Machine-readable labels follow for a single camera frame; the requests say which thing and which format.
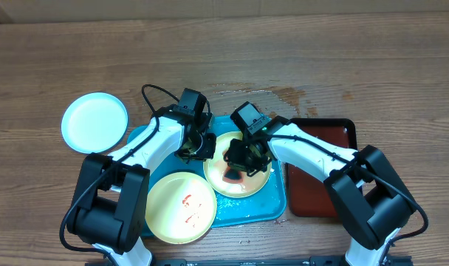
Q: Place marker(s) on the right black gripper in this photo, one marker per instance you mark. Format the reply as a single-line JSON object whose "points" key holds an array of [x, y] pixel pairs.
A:
{"points": [[244, 161]]}

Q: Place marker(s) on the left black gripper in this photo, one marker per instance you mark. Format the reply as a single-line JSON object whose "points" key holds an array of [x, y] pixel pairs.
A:
{"points": [[207, 153]]}

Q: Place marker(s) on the yellow plate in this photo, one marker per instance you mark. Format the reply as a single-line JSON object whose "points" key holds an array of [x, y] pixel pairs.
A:
{"points": [[216, 168], [181, 208]]}

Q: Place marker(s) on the orange sponge with dark scourer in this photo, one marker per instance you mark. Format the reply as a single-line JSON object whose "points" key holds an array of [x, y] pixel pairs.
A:
{"points": [[233, 176]]}

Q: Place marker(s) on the light blue plate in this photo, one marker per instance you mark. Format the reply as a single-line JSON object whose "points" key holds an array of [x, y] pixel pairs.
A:
{"points": [[94, 123]]}

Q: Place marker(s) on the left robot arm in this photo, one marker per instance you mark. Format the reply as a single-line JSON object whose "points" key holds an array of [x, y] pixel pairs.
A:
{"points": [[108, 207]]}

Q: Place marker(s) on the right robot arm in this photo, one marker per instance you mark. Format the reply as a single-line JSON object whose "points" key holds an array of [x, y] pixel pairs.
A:
{"points": [[369, 197]]}

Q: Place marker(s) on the blue plastic tray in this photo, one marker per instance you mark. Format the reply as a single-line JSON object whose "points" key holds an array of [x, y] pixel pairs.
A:
{"points": [[266, 204]]}

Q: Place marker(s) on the dark red rectangular tray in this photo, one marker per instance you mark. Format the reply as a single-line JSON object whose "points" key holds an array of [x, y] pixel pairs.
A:
{"points": [[307, 196]]}

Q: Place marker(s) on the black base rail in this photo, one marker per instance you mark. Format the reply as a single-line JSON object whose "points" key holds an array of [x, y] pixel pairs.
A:
{"points": [[311, 261]]}

